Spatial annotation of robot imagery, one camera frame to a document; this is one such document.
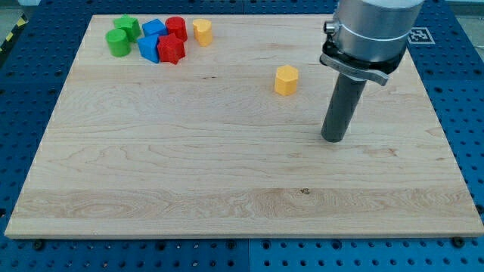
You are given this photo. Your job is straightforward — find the green star block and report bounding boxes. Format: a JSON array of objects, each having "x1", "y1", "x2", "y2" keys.
[{"x1": 113, "y1": 14, "x2": 141, "y2": 43}]

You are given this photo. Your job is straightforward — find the blue cube block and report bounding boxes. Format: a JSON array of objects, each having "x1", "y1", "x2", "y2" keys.
[{"x1": 142, "y1": 19, "x2": 168, "y2": 36}]

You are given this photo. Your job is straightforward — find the white fiducial marker tag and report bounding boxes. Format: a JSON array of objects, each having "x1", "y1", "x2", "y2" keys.
[{"x1": 408, "y1": 26, "x2": 435, "y2": 45}]

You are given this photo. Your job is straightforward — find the yellow heart block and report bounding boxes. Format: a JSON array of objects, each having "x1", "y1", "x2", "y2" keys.
[{"x1": 192, "y1": 19, "x2": 213, "y2": 47}]

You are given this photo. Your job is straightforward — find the blue triangle block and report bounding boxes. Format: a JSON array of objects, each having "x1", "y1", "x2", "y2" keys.
[{"x1": 137, "y1": 35, "x2": 160, "y2": 63}]

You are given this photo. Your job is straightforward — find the red star block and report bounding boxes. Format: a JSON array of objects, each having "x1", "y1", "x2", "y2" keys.
[{"x1": 157, "y1": 33, "x2": 185, "y2": 65}]

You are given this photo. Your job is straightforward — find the green cylinder block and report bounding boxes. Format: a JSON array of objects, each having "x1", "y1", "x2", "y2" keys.
[{"x1": 105, "y1": 29, "x2": 131, "y2": 57}]

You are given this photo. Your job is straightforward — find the wooden board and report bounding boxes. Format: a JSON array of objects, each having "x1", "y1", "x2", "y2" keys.
[{"x1": 5, "y1": 15, "x2": 483, "y2": 240}]

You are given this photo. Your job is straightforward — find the yellow hexagon block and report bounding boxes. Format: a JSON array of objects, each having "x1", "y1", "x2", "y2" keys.
[{"x1": 274, "y1": 65, "x2": 299, "y2": 96}]

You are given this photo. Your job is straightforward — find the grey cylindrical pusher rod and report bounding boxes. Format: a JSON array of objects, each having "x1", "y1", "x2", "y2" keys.
[{"x1": 321, "y1": 73, "x2": 367, "y2": 142}]

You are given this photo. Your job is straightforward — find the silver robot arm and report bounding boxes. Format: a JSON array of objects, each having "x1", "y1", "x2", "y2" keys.
[{"x1": 320, "y1": 0, "x2": 424, "y2": 85}]

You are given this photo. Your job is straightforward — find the red cylinder block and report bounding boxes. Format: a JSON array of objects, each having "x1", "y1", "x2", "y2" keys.
[{"x1": 165, "y1": 16, "x2": 188, "y2": 42}]

